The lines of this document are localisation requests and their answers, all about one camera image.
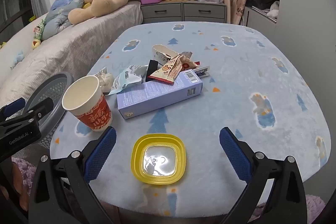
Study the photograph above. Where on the purple fluffy clothing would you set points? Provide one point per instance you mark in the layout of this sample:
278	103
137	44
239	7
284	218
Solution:
312	207

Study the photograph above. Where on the grey bed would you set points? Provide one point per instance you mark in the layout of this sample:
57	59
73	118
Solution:
65	48

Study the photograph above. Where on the grey perforated plastic basket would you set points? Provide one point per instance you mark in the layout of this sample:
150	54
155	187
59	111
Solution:
52	90

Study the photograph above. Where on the black foam block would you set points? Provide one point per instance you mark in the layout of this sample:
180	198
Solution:
153	67

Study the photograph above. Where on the blue printed quilt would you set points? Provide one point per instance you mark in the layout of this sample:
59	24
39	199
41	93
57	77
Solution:
60	11

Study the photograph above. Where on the beige red snack wrapper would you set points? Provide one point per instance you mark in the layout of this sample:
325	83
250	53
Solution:
170	70

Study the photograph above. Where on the small green plush toy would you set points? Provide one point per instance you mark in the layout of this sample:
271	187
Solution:
38	32

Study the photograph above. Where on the red and white paper cup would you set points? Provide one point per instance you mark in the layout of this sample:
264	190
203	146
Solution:
92	111

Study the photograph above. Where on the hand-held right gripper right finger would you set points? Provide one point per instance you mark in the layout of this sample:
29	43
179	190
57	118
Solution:
233	153

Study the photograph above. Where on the crumpled white tissue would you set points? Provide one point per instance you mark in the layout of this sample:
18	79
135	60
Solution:
105	79

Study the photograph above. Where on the light blue plastic wrapper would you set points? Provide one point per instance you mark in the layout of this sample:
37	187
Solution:
126	79

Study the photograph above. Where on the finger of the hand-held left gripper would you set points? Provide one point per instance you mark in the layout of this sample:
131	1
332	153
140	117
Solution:
39	108
13	107

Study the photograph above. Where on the small blue plush toy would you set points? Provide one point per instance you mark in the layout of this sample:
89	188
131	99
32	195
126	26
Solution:
17	59

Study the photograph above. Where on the grey drawer cabinet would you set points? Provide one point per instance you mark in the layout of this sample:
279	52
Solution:
183	12

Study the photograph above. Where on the yellow plastic lid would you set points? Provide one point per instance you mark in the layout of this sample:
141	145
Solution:
137	161

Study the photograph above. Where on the blue printed table cover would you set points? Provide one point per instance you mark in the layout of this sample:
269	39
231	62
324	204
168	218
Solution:
236	77

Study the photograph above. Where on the dark cloth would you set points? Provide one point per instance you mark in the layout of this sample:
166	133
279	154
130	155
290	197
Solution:
262	1

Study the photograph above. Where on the torn white milk carton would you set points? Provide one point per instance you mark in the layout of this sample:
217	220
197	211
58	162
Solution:
161	54

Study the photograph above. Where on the purple cardboard box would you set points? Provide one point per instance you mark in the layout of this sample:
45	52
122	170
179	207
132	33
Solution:
157	95

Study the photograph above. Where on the person's left hand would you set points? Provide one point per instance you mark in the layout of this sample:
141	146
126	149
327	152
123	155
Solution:
18	187

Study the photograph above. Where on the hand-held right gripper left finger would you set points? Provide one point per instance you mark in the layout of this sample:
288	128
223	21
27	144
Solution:
101	155

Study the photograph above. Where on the white wardrobe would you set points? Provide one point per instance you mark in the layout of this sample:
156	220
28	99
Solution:
302	3

